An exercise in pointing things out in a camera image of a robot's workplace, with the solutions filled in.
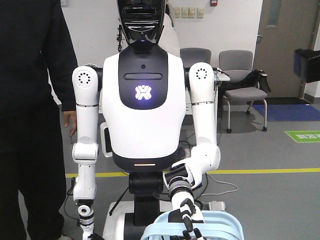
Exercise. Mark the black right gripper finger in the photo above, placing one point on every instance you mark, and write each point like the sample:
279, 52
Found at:
307, 65

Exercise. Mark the light blue plastic basket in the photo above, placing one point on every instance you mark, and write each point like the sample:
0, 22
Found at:
217, 225

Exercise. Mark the brown door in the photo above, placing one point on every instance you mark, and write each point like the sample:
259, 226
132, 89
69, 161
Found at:
284, 26

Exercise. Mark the grey office chair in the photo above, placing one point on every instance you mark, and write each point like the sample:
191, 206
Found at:
243, 84
193, 55

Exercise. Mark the man in beige hoodie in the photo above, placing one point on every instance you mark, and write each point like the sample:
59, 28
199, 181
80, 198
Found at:
169, 39

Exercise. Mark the white humanoid robot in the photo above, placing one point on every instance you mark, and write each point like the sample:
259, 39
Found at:
160, 124

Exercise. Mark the person in dark clothes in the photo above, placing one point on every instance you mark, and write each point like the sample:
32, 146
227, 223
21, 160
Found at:
37, 59

